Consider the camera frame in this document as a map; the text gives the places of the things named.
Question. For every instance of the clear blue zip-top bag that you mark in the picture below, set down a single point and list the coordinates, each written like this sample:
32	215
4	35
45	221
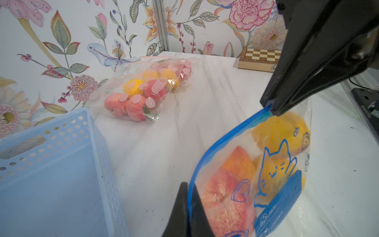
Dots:
268	217

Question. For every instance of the blue perforated plastic basket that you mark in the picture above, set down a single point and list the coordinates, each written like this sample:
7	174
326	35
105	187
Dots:
57	181

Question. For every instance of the dark pink peach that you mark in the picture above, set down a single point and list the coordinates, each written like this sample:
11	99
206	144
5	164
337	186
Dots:
135	108

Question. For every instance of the yellow peach top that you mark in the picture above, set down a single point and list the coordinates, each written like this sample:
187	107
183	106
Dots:
272	177

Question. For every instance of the clear pink zip-top bag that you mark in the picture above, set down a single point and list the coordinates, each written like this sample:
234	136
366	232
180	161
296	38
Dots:
155	92
176	71

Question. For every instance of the orange red peach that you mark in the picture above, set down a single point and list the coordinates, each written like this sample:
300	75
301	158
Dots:
240	164

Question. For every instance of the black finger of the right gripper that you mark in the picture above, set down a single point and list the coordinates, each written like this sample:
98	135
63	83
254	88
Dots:
327	42

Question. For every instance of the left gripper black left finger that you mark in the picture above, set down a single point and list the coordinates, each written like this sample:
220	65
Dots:
177	225

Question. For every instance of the wooden chessboard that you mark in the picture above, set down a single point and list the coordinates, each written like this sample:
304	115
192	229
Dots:
259	59

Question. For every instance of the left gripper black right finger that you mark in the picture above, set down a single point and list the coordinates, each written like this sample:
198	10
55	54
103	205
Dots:
198	225

